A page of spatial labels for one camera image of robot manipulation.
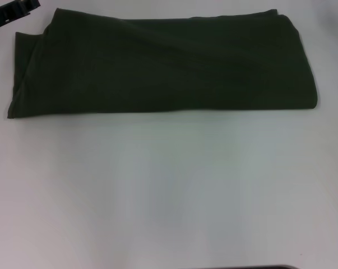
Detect dark green FREE! t-shirt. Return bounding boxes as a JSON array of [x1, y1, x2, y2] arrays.
[[6, 7, 319, 120]]

